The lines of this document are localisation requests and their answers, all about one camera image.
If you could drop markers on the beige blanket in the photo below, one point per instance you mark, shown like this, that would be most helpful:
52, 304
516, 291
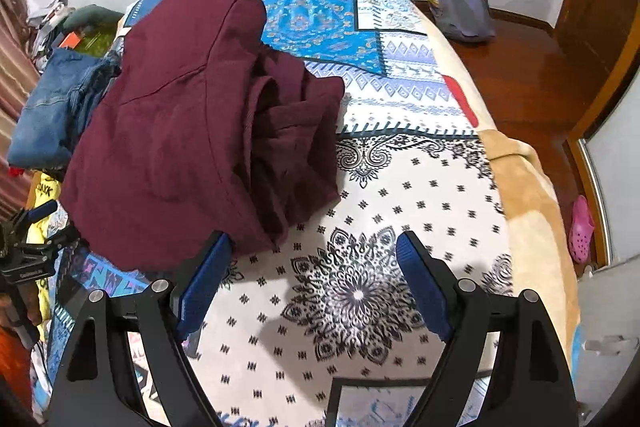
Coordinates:
530, 197

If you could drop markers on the grey backpack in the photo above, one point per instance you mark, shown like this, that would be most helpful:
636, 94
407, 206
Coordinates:
462, 7

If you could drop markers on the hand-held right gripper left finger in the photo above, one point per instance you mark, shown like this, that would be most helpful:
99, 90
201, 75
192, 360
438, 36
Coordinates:
207, 287

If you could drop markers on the brown striped curtain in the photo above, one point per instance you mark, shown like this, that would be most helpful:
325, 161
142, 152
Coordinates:
15, 57

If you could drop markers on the pink clog shoe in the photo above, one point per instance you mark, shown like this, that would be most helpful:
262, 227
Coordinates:
581, 227

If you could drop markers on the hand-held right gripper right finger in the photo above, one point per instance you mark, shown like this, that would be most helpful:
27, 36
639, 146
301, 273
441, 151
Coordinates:
422, 287

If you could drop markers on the white sliding door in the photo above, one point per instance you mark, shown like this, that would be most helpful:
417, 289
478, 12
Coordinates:
620, 187

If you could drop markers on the person's orange garment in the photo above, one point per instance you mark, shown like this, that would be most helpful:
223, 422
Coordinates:
12, 367

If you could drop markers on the orange box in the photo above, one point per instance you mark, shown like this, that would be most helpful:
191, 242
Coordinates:
71, 42

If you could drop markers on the yellow printed shirt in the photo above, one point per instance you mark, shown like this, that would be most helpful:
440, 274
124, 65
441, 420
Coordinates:
45, 187

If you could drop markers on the blue patchwork bedsheet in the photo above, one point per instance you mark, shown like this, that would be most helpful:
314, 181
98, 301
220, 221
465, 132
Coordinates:
400, 207

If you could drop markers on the pile of papers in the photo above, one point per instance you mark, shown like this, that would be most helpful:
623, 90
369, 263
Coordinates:
50, 22

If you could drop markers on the person's left hand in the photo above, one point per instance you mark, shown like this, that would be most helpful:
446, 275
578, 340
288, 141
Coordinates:
31, 307

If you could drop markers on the folded blue jeans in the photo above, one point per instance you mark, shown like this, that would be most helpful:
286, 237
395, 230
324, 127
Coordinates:
50, 107

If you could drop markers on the maroon shirt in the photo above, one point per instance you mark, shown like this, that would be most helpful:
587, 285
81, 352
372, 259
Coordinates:
175, 132

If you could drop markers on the wooden door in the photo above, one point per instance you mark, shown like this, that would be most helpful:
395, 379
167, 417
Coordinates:
600, 7

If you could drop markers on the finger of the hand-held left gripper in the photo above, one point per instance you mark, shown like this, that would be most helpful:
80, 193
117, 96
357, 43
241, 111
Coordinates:
42, 210
62, 237

